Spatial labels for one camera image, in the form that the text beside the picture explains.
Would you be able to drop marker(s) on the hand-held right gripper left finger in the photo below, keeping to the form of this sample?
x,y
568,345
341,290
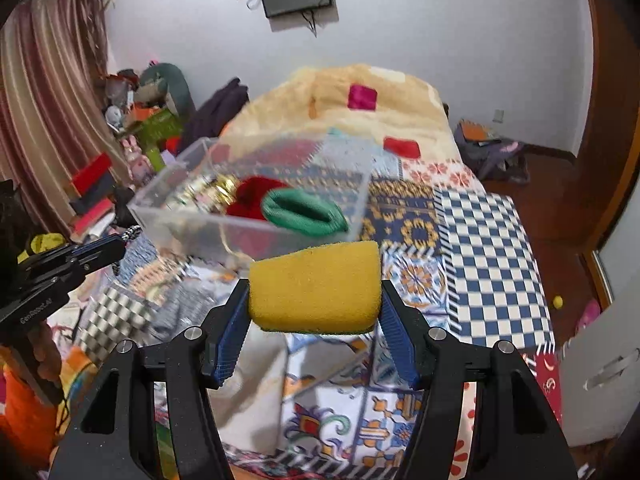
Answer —
x,y
229,341

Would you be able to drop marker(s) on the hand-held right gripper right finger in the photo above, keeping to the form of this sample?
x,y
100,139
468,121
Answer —
x,y
400,341

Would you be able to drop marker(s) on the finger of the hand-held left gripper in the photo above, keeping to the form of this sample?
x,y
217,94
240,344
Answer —
x,y
97,252

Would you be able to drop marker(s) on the yellow sponge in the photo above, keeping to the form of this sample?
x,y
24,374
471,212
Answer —
x,y
315,290

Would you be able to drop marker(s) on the clear plastic storage box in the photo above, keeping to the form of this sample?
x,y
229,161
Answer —
x,y
250,195

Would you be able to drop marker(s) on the person's left forearm orange sleeve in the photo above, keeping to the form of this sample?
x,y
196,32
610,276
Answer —
x,y
25,415

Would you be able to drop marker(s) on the person's left hand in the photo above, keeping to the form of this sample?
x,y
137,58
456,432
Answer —
x,y
47,355

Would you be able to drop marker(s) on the black white checkered cloth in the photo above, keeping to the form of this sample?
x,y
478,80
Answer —
x,y
115,320

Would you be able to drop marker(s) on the red flat box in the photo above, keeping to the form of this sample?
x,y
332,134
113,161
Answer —
x,y
92,175

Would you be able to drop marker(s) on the patchwork printed bedsheet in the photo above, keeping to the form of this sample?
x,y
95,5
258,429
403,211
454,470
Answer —
x,y
450,260

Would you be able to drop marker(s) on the pink bunny toy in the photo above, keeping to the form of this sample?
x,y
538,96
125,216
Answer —
x,y
135,156

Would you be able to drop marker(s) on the gold shiny ornament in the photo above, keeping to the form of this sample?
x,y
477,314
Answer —
x,y
210,192

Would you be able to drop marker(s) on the green cardboard box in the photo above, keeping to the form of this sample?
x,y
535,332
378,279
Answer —
x,y
160,127

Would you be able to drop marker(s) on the red cloth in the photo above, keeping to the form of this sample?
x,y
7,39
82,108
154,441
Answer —
x,y
250,200

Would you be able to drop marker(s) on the green sock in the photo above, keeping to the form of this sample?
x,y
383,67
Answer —
x,y
302,212

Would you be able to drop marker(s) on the striped brown curtain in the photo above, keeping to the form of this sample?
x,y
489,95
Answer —
x,y
50,100

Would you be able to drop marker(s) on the yellow ball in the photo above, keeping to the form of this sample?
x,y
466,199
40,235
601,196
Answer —
x,y
557,302

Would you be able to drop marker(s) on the green plush dinosaur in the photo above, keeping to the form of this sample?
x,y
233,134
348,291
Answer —
x,y
167,87

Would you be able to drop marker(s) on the dark purple clothing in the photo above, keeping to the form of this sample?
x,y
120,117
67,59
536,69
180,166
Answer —
x,y
215,110

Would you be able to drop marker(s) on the white cabinet door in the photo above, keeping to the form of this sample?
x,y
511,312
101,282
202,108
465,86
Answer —
x,y
600,360

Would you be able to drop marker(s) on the beige fleece blanket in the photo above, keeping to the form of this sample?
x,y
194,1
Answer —
x,y
345,105

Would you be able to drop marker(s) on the wall socket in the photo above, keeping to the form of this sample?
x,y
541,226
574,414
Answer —
x,y
498,115

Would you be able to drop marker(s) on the wooden door frame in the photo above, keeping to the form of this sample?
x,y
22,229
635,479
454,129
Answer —
x,y
607,110

